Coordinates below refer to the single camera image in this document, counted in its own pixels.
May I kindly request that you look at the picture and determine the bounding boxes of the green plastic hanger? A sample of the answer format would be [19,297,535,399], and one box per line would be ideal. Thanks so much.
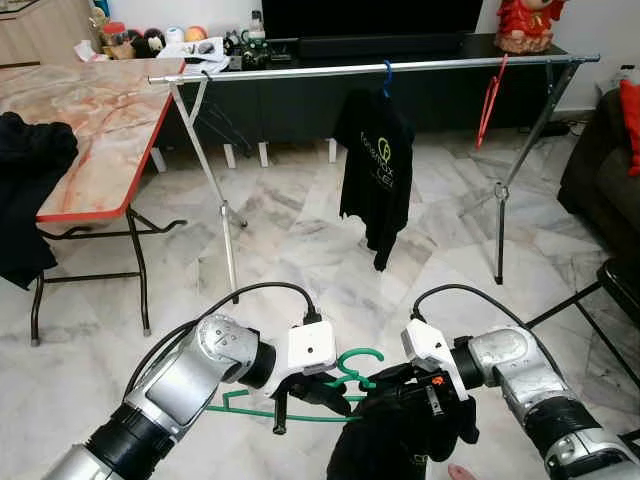
[205,347,386,423]

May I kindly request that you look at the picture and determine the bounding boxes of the red plastic hanger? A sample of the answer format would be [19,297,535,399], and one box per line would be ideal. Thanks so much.
[475,55,509,151]

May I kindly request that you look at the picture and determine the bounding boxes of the blue plastic hanger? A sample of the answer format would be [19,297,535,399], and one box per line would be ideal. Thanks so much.
[380,60,396,99]

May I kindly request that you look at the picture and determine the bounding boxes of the person's bare foot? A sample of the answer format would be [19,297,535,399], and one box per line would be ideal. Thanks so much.
[447,463,491,480]

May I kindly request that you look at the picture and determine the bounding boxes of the black folding chair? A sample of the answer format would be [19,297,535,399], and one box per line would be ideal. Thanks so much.
[525,258,640,391]

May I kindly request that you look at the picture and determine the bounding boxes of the black TV console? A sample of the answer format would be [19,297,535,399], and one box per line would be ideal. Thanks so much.
[150,35,571,166]

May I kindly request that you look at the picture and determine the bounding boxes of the grey-brown fabric sofa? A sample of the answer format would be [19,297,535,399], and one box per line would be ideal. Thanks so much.
[558,85,640,263]

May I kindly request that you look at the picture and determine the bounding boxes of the silver clothes rack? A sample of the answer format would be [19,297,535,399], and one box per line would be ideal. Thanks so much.
[148,53,603,306]

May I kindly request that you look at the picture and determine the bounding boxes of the plain black garment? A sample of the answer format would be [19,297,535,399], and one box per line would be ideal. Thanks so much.
[0,112,81,291]

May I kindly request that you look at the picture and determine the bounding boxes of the marble-pattern table red edge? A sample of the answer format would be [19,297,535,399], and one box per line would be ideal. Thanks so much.
[0,58,189,346]

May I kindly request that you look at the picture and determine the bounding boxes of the black electronic gadgets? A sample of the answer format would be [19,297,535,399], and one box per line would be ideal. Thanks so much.
[222,30,299,71]

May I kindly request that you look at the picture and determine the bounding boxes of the black soundbar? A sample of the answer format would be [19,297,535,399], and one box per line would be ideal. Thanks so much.
[298,32,466,61]

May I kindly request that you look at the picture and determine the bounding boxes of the white paper stack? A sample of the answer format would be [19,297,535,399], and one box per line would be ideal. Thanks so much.
[155,38,231,76]

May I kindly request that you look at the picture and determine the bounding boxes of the black flat television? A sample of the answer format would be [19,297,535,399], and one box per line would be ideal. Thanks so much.
[260,0,486,41]

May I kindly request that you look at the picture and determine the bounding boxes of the black round figurine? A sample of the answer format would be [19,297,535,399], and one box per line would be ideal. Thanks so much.
[145,28,167,58]
[127,28,148,58]

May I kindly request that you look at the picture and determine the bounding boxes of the red laughing Buddha statue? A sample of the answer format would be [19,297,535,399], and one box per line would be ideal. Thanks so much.
[495,0,568,55]

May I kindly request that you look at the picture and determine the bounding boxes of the red-lidded snack jar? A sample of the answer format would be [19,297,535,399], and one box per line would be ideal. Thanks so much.
[100,20,129,59]

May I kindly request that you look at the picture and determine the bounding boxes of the pink tissue box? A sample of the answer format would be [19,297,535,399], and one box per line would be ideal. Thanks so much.
[75,38,106,63]

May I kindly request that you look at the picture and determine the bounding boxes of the light wooden sideboard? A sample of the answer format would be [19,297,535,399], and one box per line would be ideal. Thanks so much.
[0,0,96,69]

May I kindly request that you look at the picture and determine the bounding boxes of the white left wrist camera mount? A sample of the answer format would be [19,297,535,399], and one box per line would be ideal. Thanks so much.
[285,320,338,379]

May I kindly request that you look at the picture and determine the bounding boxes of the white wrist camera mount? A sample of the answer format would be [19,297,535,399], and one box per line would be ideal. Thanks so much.
[402,318,471,401]
[285,320,338,379]

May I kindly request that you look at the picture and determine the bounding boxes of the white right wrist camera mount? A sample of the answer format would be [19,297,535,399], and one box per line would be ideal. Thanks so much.
[402,318,471,401]

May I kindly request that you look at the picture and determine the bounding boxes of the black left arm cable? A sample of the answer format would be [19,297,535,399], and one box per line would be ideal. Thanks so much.
[125,282,323,401]

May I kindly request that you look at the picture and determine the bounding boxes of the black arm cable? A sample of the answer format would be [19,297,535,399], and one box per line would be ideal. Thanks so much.
[410,283,546,361]
[125,282,323,401]

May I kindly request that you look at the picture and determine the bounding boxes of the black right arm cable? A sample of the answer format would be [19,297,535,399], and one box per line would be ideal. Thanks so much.
[410,283,546,361]

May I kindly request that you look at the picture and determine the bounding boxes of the black wire hanger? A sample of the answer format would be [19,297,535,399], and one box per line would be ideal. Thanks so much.
[195,72,251,156]

